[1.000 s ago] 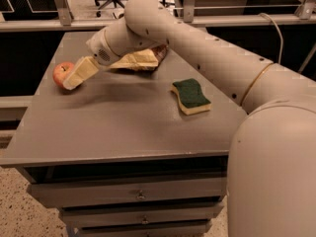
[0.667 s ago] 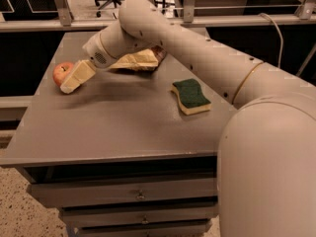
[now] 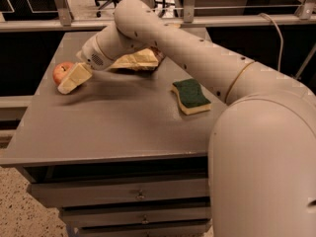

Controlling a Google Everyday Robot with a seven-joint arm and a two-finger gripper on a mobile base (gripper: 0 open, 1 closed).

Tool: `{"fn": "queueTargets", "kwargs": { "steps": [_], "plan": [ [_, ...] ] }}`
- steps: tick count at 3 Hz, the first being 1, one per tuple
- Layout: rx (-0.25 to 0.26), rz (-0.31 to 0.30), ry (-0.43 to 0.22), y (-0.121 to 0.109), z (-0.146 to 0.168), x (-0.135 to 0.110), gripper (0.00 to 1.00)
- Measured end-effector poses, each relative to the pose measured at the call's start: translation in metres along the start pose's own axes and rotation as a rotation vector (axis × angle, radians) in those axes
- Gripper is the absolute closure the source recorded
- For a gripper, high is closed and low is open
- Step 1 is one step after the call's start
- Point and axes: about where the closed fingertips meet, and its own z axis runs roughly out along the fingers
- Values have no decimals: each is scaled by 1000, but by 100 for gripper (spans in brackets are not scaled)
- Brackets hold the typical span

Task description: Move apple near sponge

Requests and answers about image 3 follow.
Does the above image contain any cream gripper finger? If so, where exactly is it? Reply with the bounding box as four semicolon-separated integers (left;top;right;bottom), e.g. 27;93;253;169
57;62;92;95

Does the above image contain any white cable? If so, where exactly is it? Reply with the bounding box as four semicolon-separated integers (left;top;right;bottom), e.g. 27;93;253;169
258;12;284;73

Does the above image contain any grey drawer cabinet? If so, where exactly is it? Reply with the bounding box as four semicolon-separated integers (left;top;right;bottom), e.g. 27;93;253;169
0;27;228;237

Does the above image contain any red apple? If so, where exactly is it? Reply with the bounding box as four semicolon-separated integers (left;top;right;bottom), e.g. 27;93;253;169
52;61;74;85

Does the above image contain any bottom grey drawer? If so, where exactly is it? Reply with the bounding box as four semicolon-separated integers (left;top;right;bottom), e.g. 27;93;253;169
66;219;210;237

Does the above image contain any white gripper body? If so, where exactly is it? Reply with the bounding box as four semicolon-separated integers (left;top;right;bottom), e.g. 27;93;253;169
76;37;108;70

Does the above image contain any grey metal railing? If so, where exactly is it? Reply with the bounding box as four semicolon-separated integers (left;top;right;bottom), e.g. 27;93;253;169
1;0;316;33

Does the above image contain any middle grey drawer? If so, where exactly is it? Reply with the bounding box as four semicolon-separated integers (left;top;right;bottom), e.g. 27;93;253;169
61;201;210;227

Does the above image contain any top grey drawer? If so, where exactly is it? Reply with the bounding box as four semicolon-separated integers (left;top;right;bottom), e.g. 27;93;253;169
28;174;209;207

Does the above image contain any green yellow sponge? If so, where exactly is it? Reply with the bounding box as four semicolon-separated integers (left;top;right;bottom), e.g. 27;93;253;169
172;79;211;116

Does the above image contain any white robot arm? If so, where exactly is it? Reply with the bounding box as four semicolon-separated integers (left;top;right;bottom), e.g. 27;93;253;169
58;0;316;237

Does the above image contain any brown chip bag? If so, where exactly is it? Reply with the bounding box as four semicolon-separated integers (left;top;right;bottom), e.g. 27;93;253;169
110;47;165;71

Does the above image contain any grey drawer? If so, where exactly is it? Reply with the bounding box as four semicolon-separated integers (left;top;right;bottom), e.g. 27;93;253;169
61;201;210;227
28;174;209;207
66;219;210;237

